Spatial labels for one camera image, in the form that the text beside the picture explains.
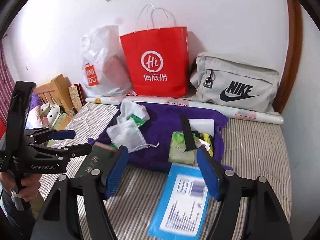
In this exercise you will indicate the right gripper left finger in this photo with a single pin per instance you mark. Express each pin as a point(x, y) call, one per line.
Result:
point(113, 170)

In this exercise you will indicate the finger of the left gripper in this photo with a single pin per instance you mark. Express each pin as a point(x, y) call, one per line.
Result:
point(76, 150)
point(62, 134)

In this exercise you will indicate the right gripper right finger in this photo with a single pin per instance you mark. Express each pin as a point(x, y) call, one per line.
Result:
point(212, 172)

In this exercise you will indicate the yellow mesh pouch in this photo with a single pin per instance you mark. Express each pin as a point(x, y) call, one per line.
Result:
point(204, 139)

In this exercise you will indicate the white mesh drawstring bag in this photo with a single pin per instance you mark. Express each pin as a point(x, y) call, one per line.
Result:
point(129, 135)

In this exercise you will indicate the green wet wipes pack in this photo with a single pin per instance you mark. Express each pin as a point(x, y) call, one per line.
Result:
point(177, 152)

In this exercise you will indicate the white sponge block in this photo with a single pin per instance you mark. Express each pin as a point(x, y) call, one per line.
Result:
point(203, 126)

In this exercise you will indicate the blue tissue pack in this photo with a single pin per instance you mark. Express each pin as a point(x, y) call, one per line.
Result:
point(182, 207)

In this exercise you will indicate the green packet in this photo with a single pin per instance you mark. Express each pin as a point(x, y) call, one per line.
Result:
point(139, 122)

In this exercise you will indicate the white cloth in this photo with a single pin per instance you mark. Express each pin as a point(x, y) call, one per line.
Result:
point(128, 108)

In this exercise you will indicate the person's left hand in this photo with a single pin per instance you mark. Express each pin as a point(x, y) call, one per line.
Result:
point(30, 184)

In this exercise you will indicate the purple plush toy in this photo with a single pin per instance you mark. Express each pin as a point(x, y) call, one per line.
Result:
point(35, 101)

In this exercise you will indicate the patterned brown box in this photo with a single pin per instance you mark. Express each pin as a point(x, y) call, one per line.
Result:
point(77, 96)

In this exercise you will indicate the wooden headboard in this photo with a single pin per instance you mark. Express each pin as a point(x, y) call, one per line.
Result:
point(56, 92)

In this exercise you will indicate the striped mattress cover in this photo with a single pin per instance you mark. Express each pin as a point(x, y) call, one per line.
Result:
point(252, 149)

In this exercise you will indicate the striped pink curtain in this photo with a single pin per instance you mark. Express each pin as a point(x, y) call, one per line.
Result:
point(6, 86)

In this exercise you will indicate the purple towel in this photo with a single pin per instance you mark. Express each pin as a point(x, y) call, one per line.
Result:
point(164, 120)

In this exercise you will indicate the white plastic shopping bag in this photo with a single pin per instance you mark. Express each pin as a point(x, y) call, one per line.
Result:
point(102, 67)

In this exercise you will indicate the grey Nike bag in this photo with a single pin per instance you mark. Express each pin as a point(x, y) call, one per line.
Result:
point(232, 83)

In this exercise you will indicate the red paper shopping bag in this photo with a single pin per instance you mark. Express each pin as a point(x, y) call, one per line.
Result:
point(158, 61)

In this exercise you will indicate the brown wooden door frame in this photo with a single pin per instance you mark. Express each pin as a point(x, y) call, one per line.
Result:
point(293, 56)

